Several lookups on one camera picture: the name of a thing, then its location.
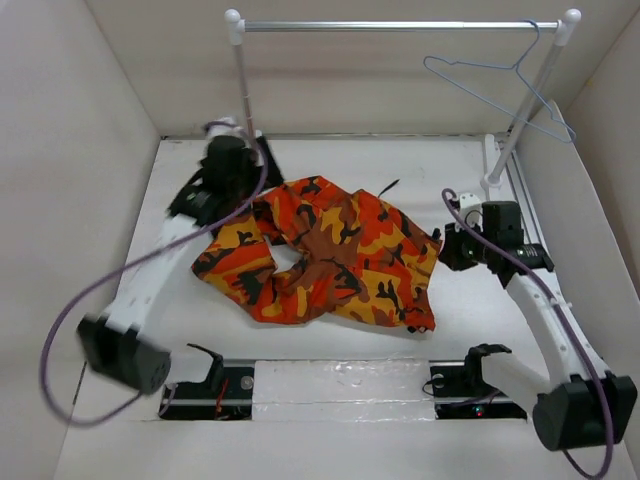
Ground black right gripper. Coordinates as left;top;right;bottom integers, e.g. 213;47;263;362
437;218;495;271

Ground orange camouflage trousers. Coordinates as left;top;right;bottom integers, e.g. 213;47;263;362
192;176;441;333

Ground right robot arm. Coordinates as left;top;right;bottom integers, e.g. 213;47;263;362
439;189;638;451

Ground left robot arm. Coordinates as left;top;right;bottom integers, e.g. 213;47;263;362
76;135;284;396

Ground white clothes rack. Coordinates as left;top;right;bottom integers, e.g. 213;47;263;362
224;8;582;189

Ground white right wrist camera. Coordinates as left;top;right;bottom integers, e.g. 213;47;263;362
458;192;482;229

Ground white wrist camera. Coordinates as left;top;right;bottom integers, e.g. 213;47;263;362
203;117;245;140
458;192;482;229

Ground aluminium side rail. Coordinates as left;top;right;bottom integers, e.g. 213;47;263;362
504;148;546;246

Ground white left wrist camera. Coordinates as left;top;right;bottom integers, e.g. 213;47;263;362
203;117;245;140

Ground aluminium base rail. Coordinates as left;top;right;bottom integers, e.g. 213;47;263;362
159;359;526;423

